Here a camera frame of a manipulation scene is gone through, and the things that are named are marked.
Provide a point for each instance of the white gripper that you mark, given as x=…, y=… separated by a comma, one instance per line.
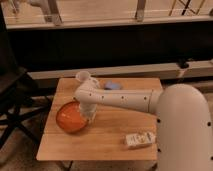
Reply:
x=88, y=111

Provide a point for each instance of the orange ceramic bowl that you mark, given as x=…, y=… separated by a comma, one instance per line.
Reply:
x=69, y=118

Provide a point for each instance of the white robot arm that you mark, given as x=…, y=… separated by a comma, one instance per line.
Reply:
x=184, y=124

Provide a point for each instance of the wooden folding table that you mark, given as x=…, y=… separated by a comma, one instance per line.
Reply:
x=103, y=140

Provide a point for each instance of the blue crumpled cloth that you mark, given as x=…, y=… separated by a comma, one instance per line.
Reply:
x=112, y=86

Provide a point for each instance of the clear plastic cup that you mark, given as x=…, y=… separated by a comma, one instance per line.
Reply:
x=81, y=76

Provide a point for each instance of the white plastic bottle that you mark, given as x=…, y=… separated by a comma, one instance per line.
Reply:
x=139, y=140

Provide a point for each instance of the black chair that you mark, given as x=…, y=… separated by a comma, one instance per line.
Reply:
x=12, y=98

